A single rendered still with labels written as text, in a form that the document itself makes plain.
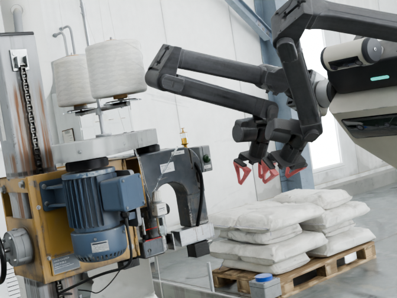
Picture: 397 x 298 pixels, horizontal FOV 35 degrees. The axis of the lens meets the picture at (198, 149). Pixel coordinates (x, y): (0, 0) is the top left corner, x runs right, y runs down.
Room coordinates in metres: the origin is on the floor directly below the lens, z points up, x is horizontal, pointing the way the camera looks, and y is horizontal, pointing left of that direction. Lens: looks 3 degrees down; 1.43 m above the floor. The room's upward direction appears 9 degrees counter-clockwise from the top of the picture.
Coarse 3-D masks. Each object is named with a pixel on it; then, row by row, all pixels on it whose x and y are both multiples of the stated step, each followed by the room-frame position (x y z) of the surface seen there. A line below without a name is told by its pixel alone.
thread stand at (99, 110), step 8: (80, 0) 1.93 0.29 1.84; (88, 32) 1.94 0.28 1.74; (88, 40) 1.93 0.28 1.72; (104, 104) 1.80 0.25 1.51; (112, 104) 1.84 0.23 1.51; (120, 104) 1.83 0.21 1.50; (128, 104) 1.81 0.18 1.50; (64, 112) 2.01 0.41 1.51; (72, 112) 2.00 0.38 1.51; (80, 112) 2.04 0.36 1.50; (88, 112) 1.99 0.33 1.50; (96, 112) 1.93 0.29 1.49; (104, 112) 1.94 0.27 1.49; (104, 128) 1.93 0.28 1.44; (96, 136) 1.92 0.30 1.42
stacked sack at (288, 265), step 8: (296, 256) 4.81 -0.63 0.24; (304, 256) 4.86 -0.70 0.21; (224, 264) 5.09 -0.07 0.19; (232, 264) 5.01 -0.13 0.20; (240, 264) 4.92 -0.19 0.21; (248, 264) 4.85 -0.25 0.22; (256, 264) 4.79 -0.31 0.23; (280, 264) 4.69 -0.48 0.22; (288, 264) 4.73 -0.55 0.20; (296, 264) 4.76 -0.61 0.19; (264, 272) 4.72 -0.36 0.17; (272, 272) 4.65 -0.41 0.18; (280, 272) 4.66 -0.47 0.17
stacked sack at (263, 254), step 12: (288, 240) 4.77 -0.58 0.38; (300, 240) 4.75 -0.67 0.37; (312, 240) 4.80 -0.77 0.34; (324, 240) 4.89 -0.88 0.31; (240, 252) 4.82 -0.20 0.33; (252, 252) 4.71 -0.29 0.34; (264, 252) 4.62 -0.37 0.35; (276, 252) 4.55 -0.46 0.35; (288, 252) 4.62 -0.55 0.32; (300, 252) 4.70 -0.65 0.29; (264, 264) 4.63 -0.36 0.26
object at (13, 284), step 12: (0, 144) 4.47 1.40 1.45; (0, 156) 4.48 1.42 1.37; (0, 168) 4.48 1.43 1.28; (0, 192) 4.46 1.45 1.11; (0, 204) 4.45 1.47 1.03; (0, 216) 4.44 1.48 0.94; (0, 228) 4.43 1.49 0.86; (0, 264) 4.40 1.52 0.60; (12, 276) 4.44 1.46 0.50; (0, 288) 4.39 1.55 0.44; (12, 288) 4.43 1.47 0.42
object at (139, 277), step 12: (144, 264) 2.19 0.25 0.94; (108, 276) 2.41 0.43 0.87; (120, 276) 2.34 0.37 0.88; (132, 276) 2.27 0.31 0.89; (144, 276) 2.20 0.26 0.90; (96, 288) 2.45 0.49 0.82; (108, 288) 2.37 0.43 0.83; (120, 288) 2.33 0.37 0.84; (132, 288) 2.27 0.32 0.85; (144, 288) 2.21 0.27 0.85
